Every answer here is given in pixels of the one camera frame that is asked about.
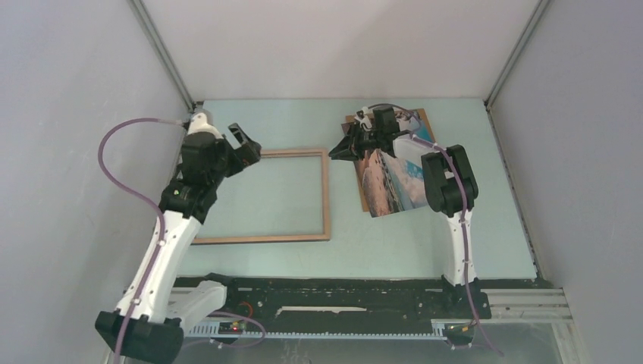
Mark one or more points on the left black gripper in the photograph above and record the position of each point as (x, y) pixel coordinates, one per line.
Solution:
(249, 152)

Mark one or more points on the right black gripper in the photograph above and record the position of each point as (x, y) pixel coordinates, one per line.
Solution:
(343, 151)

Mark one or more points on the brown backing board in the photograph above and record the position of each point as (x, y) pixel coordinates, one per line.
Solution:
(426, 115)

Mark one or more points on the wooden picture frame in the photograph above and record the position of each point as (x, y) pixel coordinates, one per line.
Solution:
(283, 198)

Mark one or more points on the beach landscape photo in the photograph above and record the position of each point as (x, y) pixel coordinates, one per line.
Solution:
(388, 185)

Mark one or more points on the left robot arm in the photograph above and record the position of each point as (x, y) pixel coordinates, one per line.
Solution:
(145, 325)

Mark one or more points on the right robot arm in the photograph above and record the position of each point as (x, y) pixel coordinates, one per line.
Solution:
(449, 186)

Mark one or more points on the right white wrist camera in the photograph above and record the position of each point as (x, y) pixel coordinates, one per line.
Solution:
(363, 119)

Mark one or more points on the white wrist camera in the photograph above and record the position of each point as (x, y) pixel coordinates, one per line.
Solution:
(200, 122)
(363, 119)

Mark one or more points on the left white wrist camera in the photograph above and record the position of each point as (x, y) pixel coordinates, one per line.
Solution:
(200, 122)

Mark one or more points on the left aluminium corner post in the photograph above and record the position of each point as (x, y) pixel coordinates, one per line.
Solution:
(149, 28)

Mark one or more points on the aluminium corner post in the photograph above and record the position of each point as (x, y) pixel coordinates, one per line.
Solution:
(149, 28)
(518, 49)

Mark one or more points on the right aluminium corner post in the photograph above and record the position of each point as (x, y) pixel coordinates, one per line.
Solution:
(518, 49)

